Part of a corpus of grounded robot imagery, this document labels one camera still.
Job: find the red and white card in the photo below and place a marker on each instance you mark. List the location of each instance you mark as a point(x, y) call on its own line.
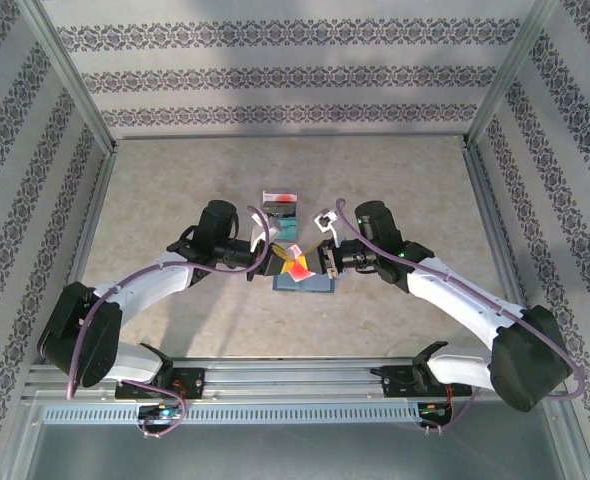
point(280, 196)
point(302, 272)

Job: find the blue leather card holder wallet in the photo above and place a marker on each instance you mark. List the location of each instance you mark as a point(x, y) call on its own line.
point(285, 286)

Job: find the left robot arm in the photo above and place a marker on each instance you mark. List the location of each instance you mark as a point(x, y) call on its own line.
point(145, 290)

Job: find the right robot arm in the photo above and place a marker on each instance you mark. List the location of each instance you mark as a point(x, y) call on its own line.
point(455, 300)

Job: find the green AION chip card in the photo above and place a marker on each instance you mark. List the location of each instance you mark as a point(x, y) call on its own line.
point(289, 227)

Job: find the black card with gold chip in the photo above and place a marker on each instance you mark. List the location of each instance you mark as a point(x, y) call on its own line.
point(280, 206)

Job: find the clear acrylic card stand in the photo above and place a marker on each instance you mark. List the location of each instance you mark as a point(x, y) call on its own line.
point(263, 200)

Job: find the aluminium table back rail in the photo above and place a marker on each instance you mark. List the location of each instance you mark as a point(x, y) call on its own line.
point(290, 136)

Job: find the aluminium mounting rail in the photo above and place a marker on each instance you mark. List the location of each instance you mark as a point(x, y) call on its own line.
point(285, 380)

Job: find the aluminium table side rail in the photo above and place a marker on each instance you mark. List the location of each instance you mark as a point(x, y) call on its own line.
point(83, 250)
point(488, 200)

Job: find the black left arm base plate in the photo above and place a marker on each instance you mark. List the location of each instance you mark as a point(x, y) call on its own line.
point(195, 382)

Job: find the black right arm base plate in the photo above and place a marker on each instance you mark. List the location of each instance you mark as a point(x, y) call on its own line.
point(395, 385)

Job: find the aluminium frame post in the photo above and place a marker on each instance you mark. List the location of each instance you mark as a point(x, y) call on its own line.
point(70, 75)
point(507, 75)

